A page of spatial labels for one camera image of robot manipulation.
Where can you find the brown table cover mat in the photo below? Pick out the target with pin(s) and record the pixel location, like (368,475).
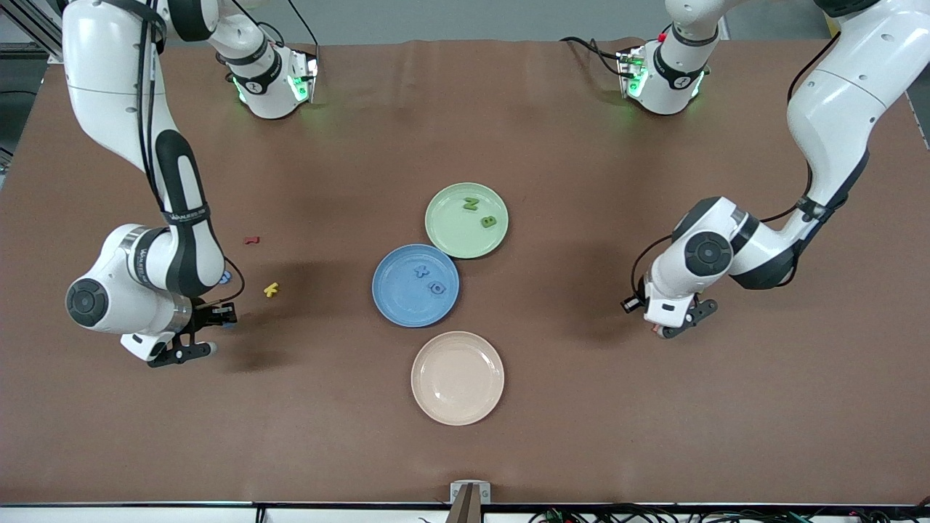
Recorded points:
(218,421)

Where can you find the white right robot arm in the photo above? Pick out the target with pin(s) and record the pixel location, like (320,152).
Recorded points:
(109,73)

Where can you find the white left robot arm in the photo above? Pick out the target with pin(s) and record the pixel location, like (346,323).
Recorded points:
(843,94)

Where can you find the beige plate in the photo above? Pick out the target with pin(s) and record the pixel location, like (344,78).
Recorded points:
(458,378)

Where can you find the beige camera post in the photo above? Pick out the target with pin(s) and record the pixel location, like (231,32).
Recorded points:
(465,512)

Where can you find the yellow foam letter K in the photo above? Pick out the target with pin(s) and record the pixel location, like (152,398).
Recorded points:
(270,290)

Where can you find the aluminium frame profile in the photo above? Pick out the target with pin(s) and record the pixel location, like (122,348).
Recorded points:
(29,23)

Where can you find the blue plate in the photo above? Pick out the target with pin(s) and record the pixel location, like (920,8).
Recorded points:
(407,305)

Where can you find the green plate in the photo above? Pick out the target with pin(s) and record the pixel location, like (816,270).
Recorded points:
(450,232)

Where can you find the grey metal bracket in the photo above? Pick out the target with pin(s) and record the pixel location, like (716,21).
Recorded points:
(458,494)

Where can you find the green foam letter N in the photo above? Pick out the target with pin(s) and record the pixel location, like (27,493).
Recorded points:
(471,204)

